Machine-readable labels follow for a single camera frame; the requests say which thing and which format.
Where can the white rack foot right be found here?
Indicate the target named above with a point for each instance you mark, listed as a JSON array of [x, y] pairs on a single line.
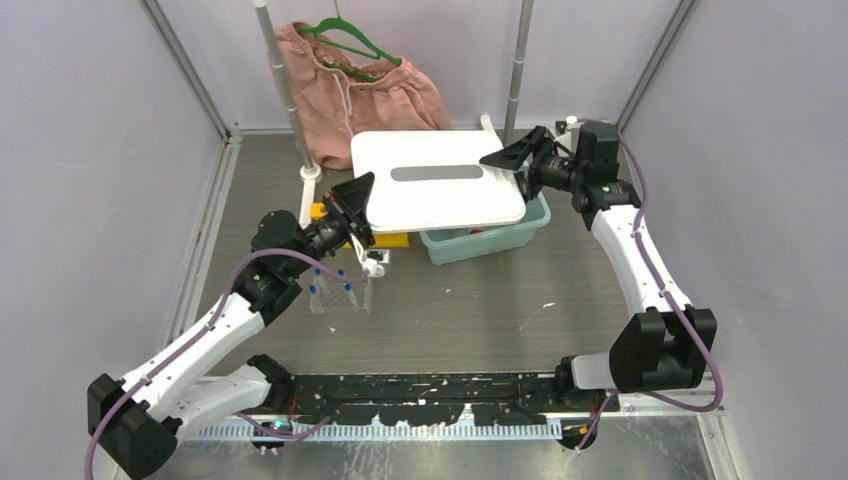
[[486, 123]]

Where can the teal plastic bin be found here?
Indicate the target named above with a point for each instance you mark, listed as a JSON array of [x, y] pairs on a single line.
[[453, 245]]

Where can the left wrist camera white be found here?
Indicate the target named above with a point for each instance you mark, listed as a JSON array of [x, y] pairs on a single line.
[[373, 261]]

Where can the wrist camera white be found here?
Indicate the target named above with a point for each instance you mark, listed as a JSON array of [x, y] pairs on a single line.
[[373, 261], [566, 132]]

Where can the yellow test tube rack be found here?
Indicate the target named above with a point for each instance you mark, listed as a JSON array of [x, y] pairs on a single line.
[[382, 241]]

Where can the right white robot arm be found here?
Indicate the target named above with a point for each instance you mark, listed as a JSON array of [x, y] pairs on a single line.
[[666, 343]]

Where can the right metal rack pole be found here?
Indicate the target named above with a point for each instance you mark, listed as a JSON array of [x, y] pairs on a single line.
[[518, 62]]

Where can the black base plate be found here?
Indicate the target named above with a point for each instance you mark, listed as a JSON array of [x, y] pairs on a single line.
[[494, 399]]

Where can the green clothes hanger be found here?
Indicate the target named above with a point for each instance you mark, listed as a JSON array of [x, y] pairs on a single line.
[[340, 46]]

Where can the clear acrylic tube rack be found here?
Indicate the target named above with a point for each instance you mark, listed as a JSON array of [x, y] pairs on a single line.
[[335, 301]]

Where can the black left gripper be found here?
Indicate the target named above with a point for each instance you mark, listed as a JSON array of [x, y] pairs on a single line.
[[355, 196]]

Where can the white bin lid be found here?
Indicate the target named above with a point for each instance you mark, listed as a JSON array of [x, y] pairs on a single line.
[[433, 180]]

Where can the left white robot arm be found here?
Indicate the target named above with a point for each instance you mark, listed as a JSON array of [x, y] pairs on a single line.
[[139, 419]]

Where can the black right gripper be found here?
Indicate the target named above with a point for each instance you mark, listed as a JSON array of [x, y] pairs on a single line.
[[514, 156]]

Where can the pink shorts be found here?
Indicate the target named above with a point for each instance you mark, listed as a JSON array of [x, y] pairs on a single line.
[[337, 98]]

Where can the metal rack pole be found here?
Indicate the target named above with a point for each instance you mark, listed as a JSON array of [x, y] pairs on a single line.
[[518, 62], [281, 80]]

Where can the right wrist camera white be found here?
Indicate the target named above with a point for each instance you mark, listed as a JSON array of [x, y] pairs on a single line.
[[566, 132]]

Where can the left metal rack pole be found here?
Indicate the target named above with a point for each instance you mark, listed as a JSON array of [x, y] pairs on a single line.
[[281, 80]]

